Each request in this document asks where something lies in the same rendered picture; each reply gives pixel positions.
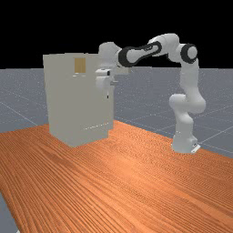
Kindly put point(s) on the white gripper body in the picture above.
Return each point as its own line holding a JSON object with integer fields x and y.
{"x": 103, "y": 81}

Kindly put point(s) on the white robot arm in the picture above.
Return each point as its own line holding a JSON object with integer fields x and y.
{"x": 188, "y": 91}

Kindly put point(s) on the pale cabinet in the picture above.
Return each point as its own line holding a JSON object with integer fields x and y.
{"x": 75, "y": 103}

